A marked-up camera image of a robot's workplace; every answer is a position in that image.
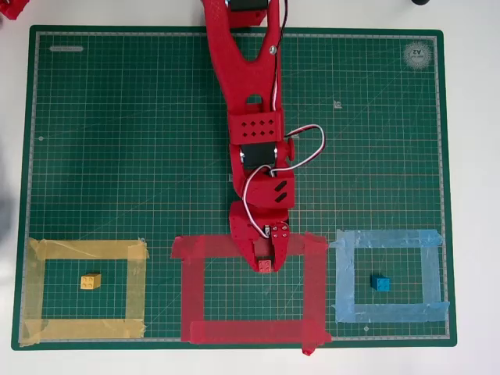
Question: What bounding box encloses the green cutting mat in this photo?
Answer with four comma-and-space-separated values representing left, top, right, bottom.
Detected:
10, 25, 457, 352

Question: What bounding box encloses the red leader arm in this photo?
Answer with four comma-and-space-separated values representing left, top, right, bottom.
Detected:
0, 0, 30, 21

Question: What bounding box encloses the yellow toy brick cube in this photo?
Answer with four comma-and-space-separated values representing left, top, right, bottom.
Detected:
80, 273, 102, 291

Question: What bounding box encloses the white gripper servo cable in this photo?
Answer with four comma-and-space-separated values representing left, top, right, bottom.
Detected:
241, 124, 327, 238

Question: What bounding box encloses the black red white arm cable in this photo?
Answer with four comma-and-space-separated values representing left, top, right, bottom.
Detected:
269, 0, 291, 113

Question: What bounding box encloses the yellow tape square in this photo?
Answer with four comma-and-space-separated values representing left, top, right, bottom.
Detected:
18, 236, 150, 348

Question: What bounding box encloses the blue toy brick cube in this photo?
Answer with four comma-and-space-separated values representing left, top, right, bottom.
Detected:
370, 273, 391, 293

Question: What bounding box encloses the red tape square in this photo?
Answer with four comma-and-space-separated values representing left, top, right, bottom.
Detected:
170, 230, 334, 356

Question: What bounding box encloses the blue tape square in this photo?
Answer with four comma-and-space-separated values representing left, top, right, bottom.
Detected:
330, 228, 451, 324

